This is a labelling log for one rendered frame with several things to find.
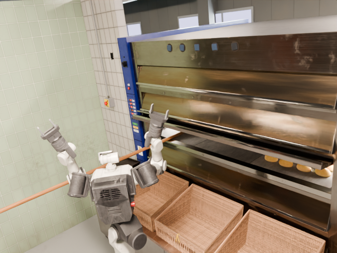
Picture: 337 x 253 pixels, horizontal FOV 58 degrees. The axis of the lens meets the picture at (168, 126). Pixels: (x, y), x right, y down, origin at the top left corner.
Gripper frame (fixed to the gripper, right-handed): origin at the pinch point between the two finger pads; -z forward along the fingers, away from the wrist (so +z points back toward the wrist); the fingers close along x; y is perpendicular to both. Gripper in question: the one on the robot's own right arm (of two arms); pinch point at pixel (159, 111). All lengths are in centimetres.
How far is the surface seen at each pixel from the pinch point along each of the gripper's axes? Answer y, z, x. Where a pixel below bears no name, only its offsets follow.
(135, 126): 83, 85, 54
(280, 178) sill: 22, 28, -86
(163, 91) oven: 72, 27, 26
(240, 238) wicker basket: 9, 82, -80
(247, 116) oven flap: 38, 1, -50
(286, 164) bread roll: 37, 25, -87
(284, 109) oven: 27, -18, -69
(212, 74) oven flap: 54, -12, -15
